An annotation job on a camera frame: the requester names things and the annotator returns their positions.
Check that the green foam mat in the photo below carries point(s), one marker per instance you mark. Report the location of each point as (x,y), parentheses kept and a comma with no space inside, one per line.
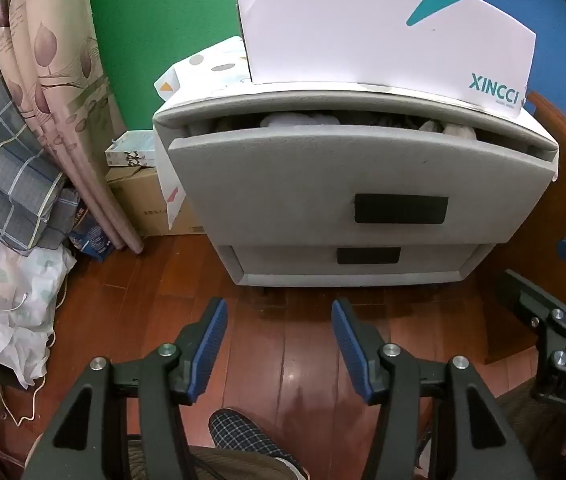
(163,20)

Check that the beige leaf-print curtain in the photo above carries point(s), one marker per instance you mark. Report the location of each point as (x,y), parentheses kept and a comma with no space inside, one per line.
(58,85)

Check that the white patterned cloth cover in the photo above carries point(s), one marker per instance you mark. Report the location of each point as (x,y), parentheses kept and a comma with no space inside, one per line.
(203,67)

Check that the blue packet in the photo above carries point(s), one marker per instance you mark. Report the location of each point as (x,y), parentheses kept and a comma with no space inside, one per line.
(93,240)

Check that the cream white cloth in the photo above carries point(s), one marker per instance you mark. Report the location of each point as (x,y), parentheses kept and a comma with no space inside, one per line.
(460,131)

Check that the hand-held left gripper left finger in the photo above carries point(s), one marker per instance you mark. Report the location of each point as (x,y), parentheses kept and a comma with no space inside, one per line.
(210,350)

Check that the small printed tissue box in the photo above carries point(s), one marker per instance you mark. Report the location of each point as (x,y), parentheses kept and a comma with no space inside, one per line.
(130,150)

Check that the grey drawer cabinet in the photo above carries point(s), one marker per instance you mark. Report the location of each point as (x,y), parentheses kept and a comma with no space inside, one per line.
(198,107)

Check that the brown cardboard box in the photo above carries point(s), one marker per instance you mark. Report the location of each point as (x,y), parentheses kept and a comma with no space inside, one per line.
(138,200)

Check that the blue foam mat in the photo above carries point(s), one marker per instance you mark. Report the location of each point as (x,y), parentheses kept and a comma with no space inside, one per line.
(563,25)

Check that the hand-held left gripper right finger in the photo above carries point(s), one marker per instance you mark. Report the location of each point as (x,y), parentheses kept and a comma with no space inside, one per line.
(350,355)

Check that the white underwear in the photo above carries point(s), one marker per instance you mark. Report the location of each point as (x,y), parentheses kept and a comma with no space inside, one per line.
(303,120)

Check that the white cardboard box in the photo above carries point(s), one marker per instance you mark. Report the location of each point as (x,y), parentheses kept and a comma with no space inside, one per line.
(338,25)

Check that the small grey drawer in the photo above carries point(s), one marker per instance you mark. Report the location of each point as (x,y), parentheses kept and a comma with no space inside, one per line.
(288,260)

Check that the white leaf-print bedding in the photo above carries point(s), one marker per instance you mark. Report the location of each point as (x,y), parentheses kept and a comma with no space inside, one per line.
(8,280)

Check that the plaid slipper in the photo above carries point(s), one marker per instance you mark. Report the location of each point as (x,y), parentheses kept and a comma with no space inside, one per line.
(243,435)

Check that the beige underwear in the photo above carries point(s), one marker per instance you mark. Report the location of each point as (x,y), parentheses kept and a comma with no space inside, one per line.
(430,126)

